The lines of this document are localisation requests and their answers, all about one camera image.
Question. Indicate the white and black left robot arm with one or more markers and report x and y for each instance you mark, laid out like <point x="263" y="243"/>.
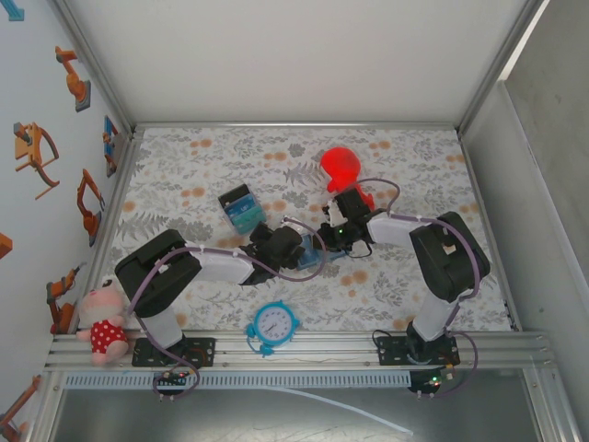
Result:
<point x="216" y="267"/>

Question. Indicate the teal credit card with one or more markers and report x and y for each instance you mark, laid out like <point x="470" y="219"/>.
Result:
<point x="246" y="222"/>

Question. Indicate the aluminium frame post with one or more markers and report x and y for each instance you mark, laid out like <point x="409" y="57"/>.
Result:
<point x="99" y="69"/>
<point x="499" y="69"/>

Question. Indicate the orange block wall sticker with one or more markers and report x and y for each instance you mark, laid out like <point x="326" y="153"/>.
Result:
<point x="5" y="246"/>

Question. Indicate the blue alarm clock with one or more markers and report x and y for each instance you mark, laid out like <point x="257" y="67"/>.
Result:
<point x="273" y="324"/>

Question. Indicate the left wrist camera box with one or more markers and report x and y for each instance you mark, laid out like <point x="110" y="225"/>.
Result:
<point x="288" y="220"/>

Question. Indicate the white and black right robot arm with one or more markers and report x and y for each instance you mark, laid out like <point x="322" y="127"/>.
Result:
<point x="442" y="258"/>

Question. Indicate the long aluminium edge rail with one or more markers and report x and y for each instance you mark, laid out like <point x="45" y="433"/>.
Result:
<point x="294" y="125"/>

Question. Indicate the blue and orange wall sticker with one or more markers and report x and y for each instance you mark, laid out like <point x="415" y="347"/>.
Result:
<point x="110" y="147"/>

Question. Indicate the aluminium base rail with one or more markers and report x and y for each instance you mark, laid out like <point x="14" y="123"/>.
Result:
<point x="322" y="354"/>

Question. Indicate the red plush toy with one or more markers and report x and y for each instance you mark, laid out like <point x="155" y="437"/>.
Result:
<point x="340" y="163"/>

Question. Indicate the blue credit card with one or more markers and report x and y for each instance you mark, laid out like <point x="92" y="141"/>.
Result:
<point x="244" y="211"/>

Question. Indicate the floral print tablecloth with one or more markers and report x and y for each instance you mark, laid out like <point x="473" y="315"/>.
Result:
<point x="276" y="152"/>

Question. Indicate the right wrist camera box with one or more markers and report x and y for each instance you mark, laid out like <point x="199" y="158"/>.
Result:
<point x="335" y="211"/>

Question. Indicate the blue card holder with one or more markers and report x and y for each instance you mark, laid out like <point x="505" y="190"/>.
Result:
<point x="307" y="264"/>

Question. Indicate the aluminium side rail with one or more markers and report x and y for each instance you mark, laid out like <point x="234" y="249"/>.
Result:
<point x="117" y="202"/>

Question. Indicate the orange claw wall sticker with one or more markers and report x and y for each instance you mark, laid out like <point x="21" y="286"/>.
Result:
<point x="30" y="152"/>

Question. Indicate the white plastic tube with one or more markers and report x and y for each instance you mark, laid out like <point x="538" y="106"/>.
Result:
<point x="322" y="396"/>

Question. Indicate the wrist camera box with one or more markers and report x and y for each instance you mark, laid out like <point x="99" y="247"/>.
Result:
<point x="288" y="220"/>
<point x="335" y="211"/>

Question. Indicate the small circuit board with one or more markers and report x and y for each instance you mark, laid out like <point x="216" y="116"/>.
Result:
<point x="432" y="381"/>
<point x="175" y="376"/>

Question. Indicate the pink plush pig toy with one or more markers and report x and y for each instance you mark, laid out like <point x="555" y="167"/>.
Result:
<point x="103" y="336"/>

